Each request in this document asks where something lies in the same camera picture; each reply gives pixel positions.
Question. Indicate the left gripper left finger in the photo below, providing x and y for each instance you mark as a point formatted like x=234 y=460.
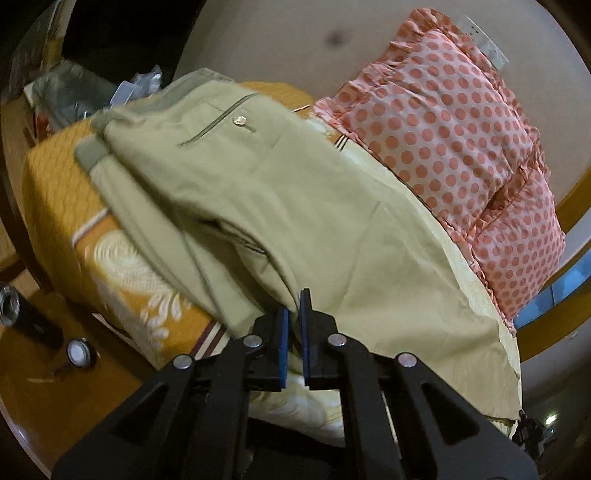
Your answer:
x=188 y=421

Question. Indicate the khaki pants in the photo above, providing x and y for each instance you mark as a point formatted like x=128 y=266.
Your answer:
x=240 y=205

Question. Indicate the polka dot pillow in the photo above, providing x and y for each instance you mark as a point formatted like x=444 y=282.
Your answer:
x=516 y=243
x=436 y=113

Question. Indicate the yellow patterned bed sheet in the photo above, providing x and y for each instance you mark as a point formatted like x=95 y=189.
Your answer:
x=161 y=320

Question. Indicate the black cylindrical flashlight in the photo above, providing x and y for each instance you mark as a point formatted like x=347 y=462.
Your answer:
x=18 y=313

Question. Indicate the white wall switch panel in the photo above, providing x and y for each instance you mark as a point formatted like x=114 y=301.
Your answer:
x=485 y=44

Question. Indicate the wooden bedside table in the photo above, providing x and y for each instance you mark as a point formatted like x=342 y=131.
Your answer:
x=47 y=403

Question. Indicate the left polka dot pillow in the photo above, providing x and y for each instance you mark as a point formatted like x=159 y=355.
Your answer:
x=436 y=113

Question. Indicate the cluttered items on nightstand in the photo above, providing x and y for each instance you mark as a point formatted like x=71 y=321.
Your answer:
x=70 y=93

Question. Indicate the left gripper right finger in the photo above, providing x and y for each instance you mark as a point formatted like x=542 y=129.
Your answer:
x=401 y=419

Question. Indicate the right polka dot pillow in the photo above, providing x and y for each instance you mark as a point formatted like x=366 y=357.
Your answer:
x=516 y=243

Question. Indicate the small round silver object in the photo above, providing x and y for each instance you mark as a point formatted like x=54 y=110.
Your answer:
x=81 y=354

